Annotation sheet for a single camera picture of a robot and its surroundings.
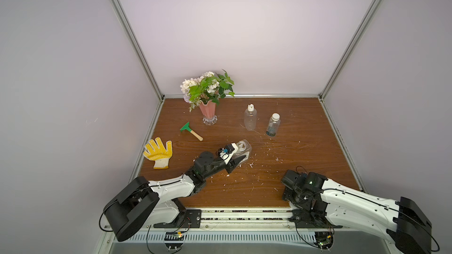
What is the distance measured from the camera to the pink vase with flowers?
0.85 m

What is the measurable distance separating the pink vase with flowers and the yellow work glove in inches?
10.6

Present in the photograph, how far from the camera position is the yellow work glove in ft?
2.99
